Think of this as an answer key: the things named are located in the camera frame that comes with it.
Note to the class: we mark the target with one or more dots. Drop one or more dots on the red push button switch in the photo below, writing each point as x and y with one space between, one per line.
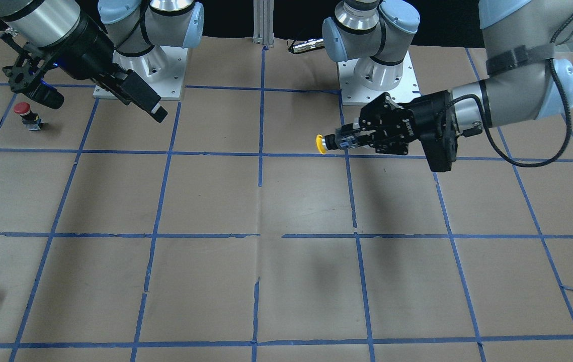
30 119

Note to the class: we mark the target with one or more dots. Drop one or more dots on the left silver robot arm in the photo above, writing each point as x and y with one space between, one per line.
438 68

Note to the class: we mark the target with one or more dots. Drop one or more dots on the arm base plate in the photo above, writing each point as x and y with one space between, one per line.
362 80
163 68

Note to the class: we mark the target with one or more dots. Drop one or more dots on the aluminium extrusion post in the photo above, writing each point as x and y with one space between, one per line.
263 11

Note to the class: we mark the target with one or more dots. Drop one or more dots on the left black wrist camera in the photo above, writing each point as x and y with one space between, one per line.
438 137

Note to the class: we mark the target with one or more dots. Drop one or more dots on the yellow push button switch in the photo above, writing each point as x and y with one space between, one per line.
326 143

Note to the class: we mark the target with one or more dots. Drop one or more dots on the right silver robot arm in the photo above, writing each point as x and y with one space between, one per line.
235 99

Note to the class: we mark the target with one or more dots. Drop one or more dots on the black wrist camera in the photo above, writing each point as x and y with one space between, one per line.
438 137
25 75

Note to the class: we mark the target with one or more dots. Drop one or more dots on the silver metal cable connector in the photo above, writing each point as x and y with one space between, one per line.
306 46

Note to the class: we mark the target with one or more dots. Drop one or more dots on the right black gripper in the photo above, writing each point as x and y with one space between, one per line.
86 54

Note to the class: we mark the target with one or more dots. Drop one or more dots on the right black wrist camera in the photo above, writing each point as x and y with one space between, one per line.
25 75

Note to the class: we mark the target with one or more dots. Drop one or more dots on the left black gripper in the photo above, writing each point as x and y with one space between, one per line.
423 119

